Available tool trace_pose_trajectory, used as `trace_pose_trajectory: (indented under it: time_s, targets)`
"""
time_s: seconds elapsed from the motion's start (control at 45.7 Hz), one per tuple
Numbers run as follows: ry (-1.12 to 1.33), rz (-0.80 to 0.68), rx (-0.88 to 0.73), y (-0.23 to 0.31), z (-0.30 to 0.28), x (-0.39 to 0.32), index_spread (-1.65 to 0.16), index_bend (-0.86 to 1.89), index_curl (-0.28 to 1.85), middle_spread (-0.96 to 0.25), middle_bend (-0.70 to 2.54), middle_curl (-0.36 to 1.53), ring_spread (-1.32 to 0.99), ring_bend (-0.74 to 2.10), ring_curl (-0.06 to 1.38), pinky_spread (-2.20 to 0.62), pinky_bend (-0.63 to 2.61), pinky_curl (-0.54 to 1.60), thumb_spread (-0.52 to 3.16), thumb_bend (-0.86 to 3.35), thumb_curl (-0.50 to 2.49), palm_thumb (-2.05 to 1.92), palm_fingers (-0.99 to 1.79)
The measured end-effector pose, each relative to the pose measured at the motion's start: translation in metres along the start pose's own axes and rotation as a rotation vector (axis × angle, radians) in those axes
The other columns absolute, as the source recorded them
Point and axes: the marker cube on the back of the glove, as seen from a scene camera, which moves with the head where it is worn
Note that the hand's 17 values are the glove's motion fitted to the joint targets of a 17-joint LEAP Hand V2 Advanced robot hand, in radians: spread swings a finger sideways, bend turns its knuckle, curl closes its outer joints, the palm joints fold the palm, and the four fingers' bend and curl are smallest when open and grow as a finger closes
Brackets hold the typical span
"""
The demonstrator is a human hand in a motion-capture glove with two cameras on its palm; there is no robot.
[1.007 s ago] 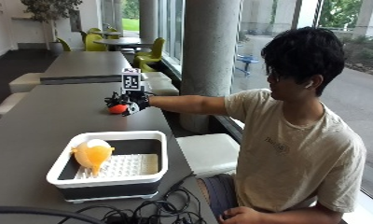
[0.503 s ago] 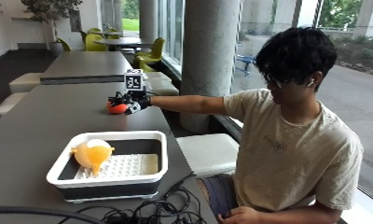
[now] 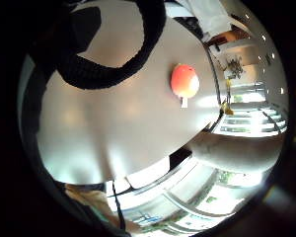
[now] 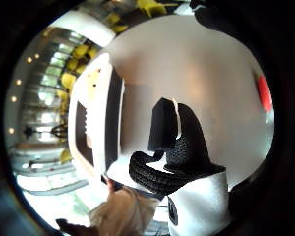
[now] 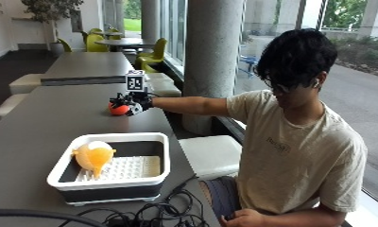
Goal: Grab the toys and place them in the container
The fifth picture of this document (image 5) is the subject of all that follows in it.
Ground grey concrete pillar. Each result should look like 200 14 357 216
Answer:
180 0 246 136
140 0 163 44

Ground the person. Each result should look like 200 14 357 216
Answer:
151 27 369 227

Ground potted tree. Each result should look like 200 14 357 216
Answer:
21 0 84 58

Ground blue outdoor chair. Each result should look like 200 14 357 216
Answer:
240 54 260 79

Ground white square stool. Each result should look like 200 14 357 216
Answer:
9 73 46 96
0 93 31 122
144 72 183 98
177 134 244 181

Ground round grey table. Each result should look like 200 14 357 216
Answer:
92 30 126 38
95 37 156 52

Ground thick black cable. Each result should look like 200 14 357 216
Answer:
0 208 108 227

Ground white studded drying insert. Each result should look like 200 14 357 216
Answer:
75 155 161 183

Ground green chair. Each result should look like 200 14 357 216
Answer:
84 33 111 53
56 37 74 53
134 37 169 73

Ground orange funnel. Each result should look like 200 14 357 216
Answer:
71 140 118 180

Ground tangle of black cables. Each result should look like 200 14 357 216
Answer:
78 175 212 227

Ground orange ball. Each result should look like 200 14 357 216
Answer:
107 101 131 117

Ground white and black dish basin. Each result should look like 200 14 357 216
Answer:
46 131 172 207

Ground white cube with black markers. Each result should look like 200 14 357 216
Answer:
126 69 148 94

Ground long grey table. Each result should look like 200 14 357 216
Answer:
39 51 136 87

